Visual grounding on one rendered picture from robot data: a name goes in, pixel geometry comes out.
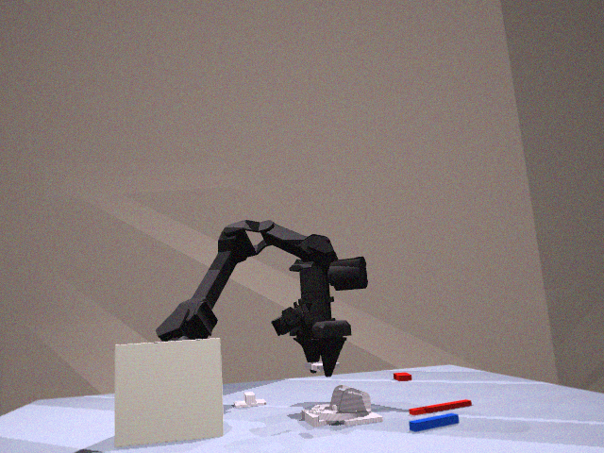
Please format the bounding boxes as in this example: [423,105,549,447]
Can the red flat bar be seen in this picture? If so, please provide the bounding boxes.
[410,400,472,415]

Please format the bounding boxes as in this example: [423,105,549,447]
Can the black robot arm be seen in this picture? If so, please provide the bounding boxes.
[156,220,368,342]

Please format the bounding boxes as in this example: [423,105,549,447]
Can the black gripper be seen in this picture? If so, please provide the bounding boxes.
[290,292,351,378]

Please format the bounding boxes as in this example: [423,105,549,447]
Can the blue rectangular block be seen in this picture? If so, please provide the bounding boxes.
[409,413,460,432]

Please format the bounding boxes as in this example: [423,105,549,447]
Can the red block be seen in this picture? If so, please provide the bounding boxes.
[394,373,412,381]

